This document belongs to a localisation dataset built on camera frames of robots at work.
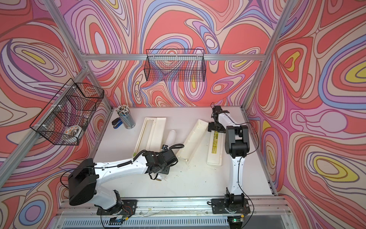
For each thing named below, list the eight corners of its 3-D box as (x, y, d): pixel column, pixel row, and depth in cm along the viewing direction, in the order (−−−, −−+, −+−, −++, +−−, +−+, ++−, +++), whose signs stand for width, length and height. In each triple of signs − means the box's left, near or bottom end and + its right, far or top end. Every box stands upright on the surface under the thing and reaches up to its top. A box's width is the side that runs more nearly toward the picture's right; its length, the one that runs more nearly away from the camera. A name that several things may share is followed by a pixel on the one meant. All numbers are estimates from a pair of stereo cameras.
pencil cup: (124, 129, 108) (115, 112, 93) (126, 121, 112) (118, 104, 98) (134, 129, 108) (126, 112, 93) (136, 121, 112) (129, 104, 98)
